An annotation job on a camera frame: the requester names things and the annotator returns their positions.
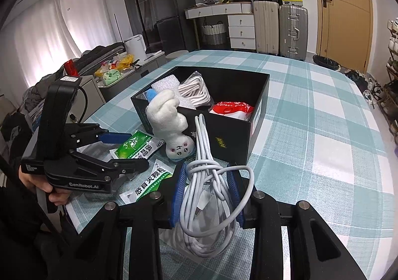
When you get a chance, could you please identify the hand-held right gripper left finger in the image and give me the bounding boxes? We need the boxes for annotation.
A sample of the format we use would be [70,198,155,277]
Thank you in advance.
[70,162,188,280]

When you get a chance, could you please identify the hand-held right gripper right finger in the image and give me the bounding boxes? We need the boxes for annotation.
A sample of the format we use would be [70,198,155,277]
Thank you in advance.
[226,162,369,280]

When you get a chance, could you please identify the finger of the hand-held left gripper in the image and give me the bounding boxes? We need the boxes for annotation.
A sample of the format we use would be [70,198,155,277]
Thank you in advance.
[65,123,133,147]
[69,149,150,181]

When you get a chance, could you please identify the white cable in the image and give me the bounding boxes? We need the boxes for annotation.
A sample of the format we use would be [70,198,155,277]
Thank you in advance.
[179,114,255,257]

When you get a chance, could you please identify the white green medicine packet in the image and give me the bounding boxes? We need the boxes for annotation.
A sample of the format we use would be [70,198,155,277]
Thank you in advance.
[120,159,175,204]

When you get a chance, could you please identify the black cardboard box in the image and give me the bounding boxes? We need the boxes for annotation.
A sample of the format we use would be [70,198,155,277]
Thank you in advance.
[131,65,270,166]

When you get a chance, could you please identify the white foam piece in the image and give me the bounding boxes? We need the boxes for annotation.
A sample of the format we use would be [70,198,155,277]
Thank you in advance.
[151,76,181,94]

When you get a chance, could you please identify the red white packet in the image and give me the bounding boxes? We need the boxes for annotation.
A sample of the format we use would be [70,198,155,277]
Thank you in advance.
[208,100,255,121]

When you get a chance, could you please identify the bag of pale shoelaces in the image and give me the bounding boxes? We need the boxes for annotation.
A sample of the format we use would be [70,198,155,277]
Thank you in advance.
[177,71,215,109]

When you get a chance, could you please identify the person's left forearm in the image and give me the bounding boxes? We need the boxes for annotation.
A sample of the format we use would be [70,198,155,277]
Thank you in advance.
[0,185,78,280]

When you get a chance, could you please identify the person's left hand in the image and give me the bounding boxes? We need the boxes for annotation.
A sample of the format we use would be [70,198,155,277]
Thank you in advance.
[19,170,72,206]

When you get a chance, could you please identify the dark clothes pile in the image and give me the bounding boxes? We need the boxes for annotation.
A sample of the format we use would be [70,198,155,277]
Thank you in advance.
[0,81,47,156]

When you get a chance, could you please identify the red plastic object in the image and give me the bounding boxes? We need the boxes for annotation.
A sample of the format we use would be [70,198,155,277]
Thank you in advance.
[64,59,77,77]

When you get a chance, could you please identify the white plush rabbit toy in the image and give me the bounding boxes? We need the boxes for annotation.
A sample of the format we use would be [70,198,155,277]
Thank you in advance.
[146,89,197,163]

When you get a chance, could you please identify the pale green packet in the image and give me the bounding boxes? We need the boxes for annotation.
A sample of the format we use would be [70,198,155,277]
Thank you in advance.
[102,69,122,86]

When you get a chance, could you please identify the yellow plastic bag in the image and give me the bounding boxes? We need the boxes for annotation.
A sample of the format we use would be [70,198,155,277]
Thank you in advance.
[116,54,135,71]

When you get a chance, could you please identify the grey side cabinet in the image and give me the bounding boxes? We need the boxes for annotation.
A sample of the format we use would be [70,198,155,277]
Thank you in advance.
[98,51,167,102]

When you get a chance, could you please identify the white sheer curtain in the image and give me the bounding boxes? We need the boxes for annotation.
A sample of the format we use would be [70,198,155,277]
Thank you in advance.
[0,0,125,94]

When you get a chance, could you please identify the white air purifier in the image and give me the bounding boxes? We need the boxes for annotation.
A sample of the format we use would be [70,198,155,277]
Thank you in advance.
[124,35,147,61]

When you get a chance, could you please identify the white round stool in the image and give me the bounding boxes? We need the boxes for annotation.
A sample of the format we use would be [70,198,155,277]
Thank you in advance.
[165,49,190,60]

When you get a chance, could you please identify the woven laundry basket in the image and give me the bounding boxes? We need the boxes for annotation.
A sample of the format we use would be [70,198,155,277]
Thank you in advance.
[202,21,227,45]

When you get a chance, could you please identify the grey refrigerator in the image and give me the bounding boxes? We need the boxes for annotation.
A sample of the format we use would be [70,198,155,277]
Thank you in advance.
[148,0,199,52]

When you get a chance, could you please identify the pile of dark shoes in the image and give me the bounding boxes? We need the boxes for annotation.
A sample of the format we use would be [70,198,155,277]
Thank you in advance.
[312,54,384,109]

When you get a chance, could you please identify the white desk with drawers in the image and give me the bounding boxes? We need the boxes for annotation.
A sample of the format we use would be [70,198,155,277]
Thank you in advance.
[185,3,257,50]

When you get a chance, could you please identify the beige suitcase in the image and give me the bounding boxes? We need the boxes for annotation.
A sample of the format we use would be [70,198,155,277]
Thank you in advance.
[251,0,280,56]

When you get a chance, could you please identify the silver suitcase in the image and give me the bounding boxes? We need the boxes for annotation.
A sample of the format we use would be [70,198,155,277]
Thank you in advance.
[278,4,309,61]

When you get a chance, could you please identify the wooden shoe rack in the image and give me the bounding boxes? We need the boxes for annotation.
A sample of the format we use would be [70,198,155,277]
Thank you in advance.
[378,19,398,122]

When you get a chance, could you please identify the wooden door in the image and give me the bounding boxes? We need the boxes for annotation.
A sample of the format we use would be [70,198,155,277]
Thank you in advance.
[311,0,374,74]

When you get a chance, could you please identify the rows of assorted shoes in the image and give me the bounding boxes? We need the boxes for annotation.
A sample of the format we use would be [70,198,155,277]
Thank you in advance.
[386,19,398,131]

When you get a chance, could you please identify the black cable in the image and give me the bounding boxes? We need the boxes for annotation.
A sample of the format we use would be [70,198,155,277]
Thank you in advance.
[71,85,89,125]

